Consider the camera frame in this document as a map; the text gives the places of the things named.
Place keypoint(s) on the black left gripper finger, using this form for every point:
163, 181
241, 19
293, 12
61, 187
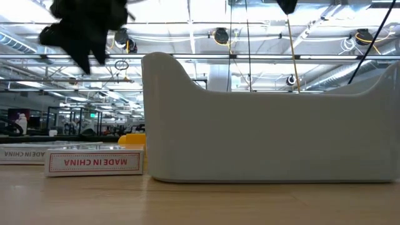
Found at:
100, 51
82, 57

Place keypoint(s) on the red-printed playing card box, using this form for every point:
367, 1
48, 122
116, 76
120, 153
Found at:
22, 154
93, 162

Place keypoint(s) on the white plastic bin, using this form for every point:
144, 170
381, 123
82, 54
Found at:
265, 137

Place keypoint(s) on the dark monitor screen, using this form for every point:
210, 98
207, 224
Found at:
14, 113

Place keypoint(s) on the white plastic bottle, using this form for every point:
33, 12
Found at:
21, 125

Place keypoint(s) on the short yellow toy brick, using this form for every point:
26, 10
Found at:
134, 139

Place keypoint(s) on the white building column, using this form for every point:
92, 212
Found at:
218, 78

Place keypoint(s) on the black rack frame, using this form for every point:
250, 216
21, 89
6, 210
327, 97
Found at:
47, 120

